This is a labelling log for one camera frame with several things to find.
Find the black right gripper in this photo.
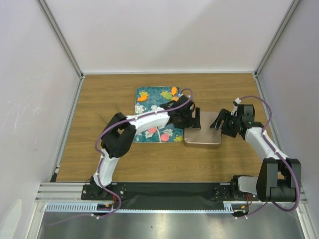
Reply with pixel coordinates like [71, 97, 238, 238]
[209, 109, 241, 138]

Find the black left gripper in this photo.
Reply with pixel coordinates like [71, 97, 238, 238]
[174, 108, 200, 129]

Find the brown tin lid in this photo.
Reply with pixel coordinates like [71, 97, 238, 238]
[184, 112, 222, 144]

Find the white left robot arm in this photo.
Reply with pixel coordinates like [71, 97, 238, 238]
[86, 95, 201, 199]

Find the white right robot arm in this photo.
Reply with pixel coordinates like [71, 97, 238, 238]
[202, 104, 301, 203]

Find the brown cookie tin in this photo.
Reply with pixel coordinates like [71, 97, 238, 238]
[184, 142, 221, 149]

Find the pink sandwich cookie right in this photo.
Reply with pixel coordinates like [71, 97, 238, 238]
[160, 133, 169, 142]

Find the pink sandwich cookie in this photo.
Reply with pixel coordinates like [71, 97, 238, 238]
[160, 133, 169, 142]
[148, 127, 157, 133]

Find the green sandwich cookie top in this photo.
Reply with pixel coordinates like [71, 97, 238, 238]
[164, 93, 172, 100]

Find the orange fish cookie right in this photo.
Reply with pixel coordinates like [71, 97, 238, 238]
[170, 87, 177, 96]

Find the orange fish cookie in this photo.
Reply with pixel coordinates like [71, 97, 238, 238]
[137, 95, 148, 102]
[170, 87, 177, 96]

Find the pink sandwich cookie left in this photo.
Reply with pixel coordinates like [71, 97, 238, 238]
[148, 127, 157, 133]

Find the teal floral tray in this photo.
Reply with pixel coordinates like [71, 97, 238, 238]
[134, 86, 184, 143]

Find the orange fish cookie left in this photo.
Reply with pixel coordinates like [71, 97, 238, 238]
[137, 95, 148, 102]

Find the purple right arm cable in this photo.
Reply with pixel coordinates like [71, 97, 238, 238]
[233, 95, 302, 220]

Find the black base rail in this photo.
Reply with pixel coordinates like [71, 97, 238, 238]
[82, 181, 261, 212]

